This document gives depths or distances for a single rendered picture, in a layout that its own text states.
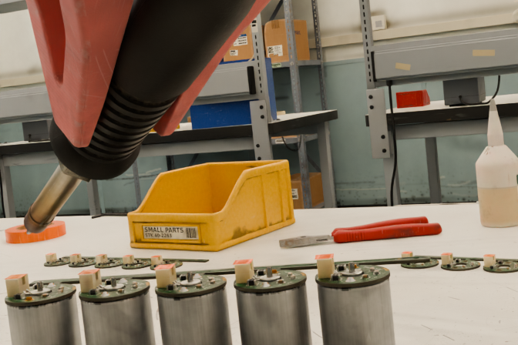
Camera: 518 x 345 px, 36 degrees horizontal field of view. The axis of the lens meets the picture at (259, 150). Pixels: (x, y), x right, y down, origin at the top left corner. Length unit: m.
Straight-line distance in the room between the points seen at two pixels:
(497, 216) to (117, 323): 0.42
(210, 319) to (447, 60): 2.37
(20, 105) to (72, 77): 3.27
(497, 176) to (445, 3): 4.18
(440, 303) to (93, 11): 0.33
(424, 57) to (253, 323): 2.39
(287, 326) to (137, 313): 0.05
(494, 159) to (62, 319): 0.42
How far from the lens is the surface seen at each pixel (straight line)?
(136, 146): 0.21
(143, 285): 0.29
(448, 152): 4.82
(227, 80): 2.89
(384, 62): 2.67
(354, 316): 0.26
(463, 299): 0.46
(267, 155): 2.87
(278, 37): 4.66
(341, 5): 4.98
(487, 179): 0.64
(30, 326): 0.29
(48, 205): 0.25
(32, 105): 3.41
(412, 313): 0.44
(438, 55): 2.62
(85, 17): 0.16
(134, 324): 0.28
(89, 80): 0.18
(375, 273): 0.27
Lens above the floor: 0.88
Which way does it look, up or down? 4 degrees down
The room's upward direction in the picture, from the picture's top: 6 degrees counter-clockwise
